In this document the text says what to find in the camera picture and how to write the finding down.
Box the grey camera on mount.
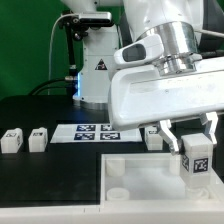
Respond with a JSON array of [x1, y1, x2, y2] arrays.
[[78, 12, 112, 24]]

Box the black cables at base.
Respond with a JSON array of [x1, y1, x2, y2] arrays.
[[29, 77, 78, 96]]

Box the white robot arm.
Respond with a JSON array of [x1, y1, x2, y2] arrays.
[[62, 0, 224, 154]]

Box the white sheet with markers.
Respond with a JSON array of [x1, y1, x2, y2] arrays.
[[51, 123, 142, 143]]

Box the white square table top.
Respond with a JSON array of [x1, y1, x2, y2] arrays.
[[100, 152, 224, 203]]

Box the white cable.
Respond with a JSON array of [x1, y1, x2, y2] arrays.
[[48, 13, 75, 96]]

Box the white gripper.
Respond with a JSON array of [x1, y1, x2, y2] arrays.
[[108, 57, 224, 155]]

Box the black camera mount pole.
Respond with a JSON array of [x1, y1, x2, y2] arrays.
[[59, 10, 88, 81]]

